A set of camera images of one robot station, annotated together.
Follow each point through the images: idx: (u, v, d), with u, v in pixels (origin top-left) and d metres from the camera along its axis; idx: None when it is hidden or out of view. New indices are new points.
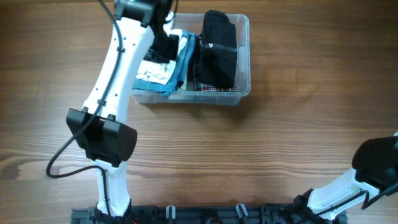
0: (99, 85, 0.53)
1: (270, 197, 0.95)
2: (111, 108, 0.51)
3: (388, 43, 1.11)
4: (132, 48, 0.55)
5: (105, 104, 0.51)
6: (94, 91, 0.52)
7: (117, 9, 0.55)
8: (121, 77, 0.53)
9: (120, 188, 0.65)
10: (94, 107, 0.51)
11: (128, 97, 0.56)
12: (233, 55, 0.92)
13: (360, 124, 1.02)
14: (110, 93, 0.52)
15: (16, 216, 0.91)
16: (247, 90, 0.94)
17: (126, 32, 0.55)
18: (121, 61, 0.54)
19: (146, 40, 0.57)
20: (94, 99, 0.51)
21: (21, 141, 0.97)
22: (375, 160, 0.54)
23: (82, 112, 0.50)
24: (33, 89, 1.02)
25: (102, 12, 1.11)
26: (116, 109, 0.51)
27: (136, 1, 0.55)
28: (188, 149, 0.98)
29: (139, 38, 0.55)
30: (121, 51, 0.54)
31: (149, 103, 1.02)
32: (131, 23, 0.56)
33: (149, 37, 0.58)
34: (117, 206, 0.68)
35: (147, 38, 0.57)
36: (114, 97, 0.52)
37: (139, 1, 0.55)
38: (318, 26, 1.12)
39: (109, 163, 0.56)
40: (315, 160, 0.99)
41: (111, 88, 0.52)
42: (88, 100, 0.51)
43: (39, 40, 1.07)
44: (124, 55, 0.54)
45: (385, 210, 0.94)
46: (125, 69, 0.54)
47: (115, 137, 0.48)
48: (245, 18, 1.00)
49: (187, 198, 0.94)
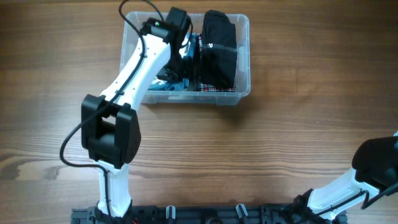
0: (119, 79, 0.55)
1: (270, 198, 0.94)
2: (127, 99, 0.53)
3: (388, 43, 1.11)
4: (153, 56, 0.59)
5: (123, 94, 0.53)
6: (114, 83, 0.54)
7: (143, 28, 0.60)
8: (140, 77, 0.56)
9: (122, 189, 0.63)
10: (111, 95, 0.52)
11: (141, 99, 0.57)
12: (233, 55, 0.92)
13: (360, 124, 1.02)
14: (129, 86, 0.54)
15: (15, 216, 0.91)
16: (248, 90, 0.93)
17: (150, 44, 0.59)
18: (142, 65, 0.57)
19: (166, 55, 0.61)
20: (112, 89, 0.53)
21: (22, 140, 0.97)
22: (375, 160, 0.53)
23: (98, 98, 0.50)
24: (34, 89, 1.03)
25: (103, 12, 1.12)
26: (132, 100, 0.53)
27: (160, 25, 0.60)
28: (188, 149, 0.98)
29: (161, 50, 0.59)
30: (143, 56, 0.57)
31: (149, 103, 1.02)
32: (155, 38, 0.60)
33: (168, 53, 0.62)
34: (118, 206, 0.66)
35: (166, 53, 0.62)
36: (131, 90, 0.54)
37: (163, 25, 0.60)
38: (318, 26, 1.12)
39: (112, 165, 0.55)
40: (316, 160, 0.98)
41: (130, 82, 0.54)
42: (107, 89, 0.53)
43: (40, 40, 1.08)
44: (146, 59, 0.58)
45: (386, 211, 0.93)
46: (145, 73, 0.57)
47: (128, 126, 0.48)
48: (246, 18, 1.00)
49: (186, 198, 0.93)
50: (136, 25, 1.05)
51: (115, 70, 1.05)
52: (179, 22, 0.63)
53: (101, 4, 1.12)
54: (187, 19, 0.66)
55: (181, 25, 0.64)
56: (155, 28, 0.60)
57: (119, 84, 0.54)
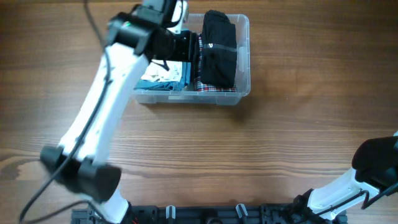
0: (79, 121, 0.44)
1: (270, 198, 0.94)
2: (90, 147, 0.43)
3: (388, 43, 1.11)
4: (120, 78, 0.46)
5: (84, 142, 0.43)
6: (74, 126, 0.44)
7: (109, 33, 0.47)
8: (104, 112, 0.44)
9: (115, 201, 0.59)
10: (71, 145, 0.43)
11: (111, 137, 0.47)
12: (233, 55, 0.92)
13: (360, 124, 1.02)
14: (91, 130, 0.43)
15: (16, 216, 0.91)
16: (247, 90, 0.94)
17: (116, 60, 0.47)
18: (107, 94, 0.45)
19: (139, 68, 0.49)
20: (73, 135, 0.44)
21: (22, 140, 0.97)
22: (375, 160, 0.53)
23: (56, 150, 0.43)
24: (34, 89, 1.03)
25: (102, 12, 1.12)
26: (96, 146, 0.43)
27: (131, 25, 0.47)
28: (188, 149, 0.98)
29: (131, 67, 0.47)
30: (107, 81, 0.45)
31: (149, 103, 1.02)
32: (124, 51, 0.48)
33: (143, 65, 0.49)
34: (116, 217, 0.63)
35: (140, 66, 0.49)
36: (94, 134, 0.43)
37: (134, 25, 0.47)
38: (318, 26, 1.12)
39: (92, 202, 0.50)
40: (316, 160, 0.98)
41: (92, 123, 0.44)
42: (66, 136, 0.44)
43: (40, 40, 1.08)
44: (112, 84, 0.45)
45: (386, 211, 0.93)
46: (111, 104, 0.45)
47: (92, 183, 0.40)
48: (245, 18, 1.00)
49: (186, 197, 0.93)
50: None
51: None
52: (160, 5, 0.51)
53: (101, 5, 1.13)
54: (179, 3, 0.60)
55: (164, 9, 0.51)
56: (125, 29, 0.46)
57: (81, 127, 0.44)
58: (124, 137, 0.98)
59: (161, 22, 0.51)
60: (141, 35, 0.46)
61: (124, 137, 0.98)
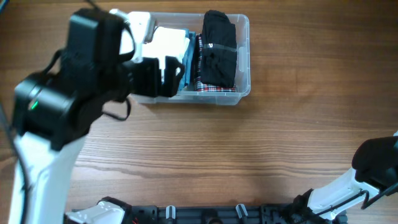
0: None
1: (270, 198, 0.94)
2: None
3: (387, 43, 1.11)
4: (41, 180, 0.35)
5: None
6: None
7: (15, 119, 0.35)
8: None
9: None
10: None
11: None
12: (233, 55, 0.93)
13: (360, 125, 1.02)
14: None
15: None
16: (247, 90, 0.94)
17: (32, 158, 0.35)
18: (27, 206, 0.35)
19: (68, 154, 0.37)
20: None
21: None
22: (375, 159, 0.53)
23: None
24: None
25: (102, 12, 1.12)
26: None
27: (42, 96, 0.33)
28: (188, 149, 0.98)
29: (52, 163, 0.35)
30: (24, 192, 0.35)
31: (149, 103, 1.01)
32: (38, 144, 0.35)
33: (72, 146, 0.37)
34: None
35: (69, 149, 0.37)
36: None
37: (48, 94, 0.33)
38: (318, 26, 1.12)
39: None
40: (315, 160, 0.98)
41: None
42: None
43: (40, 40, 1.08)
44: (32, 193, 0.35)
45: (386, 210, 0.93)
46: (37, 215, 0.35)
47: None
48: (245, 18, 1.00)
49: (186, 197, 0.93)
50: None
51: None
52: (86, 52, 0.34)
53: (101, 5, 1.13)
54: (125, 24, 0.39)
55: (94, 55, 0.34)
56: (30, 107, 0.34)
57: None
58: (123, 137, 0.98)
59: (89, 61, 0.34)
60: (57, 106, 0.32)
61: (124, 137, 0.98)
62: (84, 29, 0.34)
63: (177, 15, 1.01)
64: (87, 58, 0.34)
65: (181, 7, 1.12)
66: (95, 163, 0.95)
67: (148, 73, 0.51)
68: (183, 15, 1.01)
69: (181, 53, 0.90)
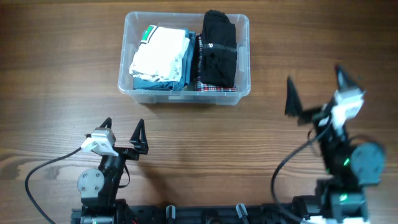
0: None
1: (270, 198, 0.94)
2: None
3: (388, 43, 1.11)
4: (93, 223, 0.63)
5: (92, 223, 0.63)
6: None
7: (88, 214, 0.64)
8: None
9: (102, 216, 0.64)
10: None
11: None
12: (233, 55, 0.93)
13: (360, 124, 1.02)
14: None
15: (15, 216, 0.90)
16: (248, 90, 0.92)
17: (89, 212, 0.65)
18: None
19: (92, 202, 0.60)
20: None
21: (22, 140, 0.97)
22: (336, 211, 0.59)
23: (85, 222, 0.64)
24: (33, 89, 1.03)
25: (102, 12, 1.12)
26: None
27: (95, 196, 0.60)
28: (188, 149, 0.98)
29: (86, 214, 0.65)
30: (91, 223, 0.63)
31: (149, 103, 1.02)
32: (91, 204, 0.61)
33: (92, 203, 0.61)
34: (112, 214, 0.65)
35: (91, 202, 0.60)
36: None
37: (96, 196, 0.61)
38: (318, 26, 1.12)
39: (102, 215, 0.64)
40: (315, 160, 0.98)
41: None
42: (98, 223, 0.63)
43: (40, 40, 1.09)
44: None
45: (385, 210, 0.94)
46: None
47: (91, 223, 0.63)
48: (245, 18, 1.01)
49: (186, 197, 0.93)
50: (136, 25, 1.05)
51: (115, 70, 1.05)
52: (87, 181, 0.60)
53: (101, 5, 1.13)
54: (117, 158, 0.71)
55: (88, 174, 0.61)
56: (99, 189, 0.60)
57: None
58: (124, 136, 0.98)
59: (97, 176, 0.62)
60: (91, 196, 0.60)
61: (124, 136, 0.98)
62: (114, 170, 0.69)
63: (176, 15, 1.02)
64: (96, 181, 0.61)
65: (181, 7, 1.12)
66: (94, 163, 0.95)
67: (127, 154, 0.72)
68: (182, 15, 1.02)
69: (181, 53, 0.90)
